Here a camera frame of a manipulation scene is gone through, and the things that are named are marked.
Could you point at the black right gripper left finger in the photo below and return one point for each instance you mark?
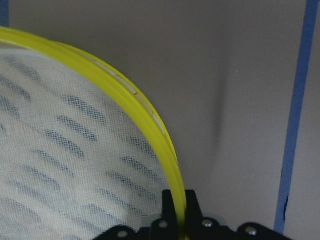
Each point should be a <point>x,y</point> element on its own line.
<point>165,227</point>

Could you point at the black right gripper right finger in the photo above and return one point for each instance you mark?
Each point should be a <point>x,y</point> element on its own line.
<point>199,227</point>

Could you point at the yellow steamer basket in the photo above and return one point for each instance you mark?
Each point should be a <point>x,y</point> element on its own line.
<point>82,150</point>

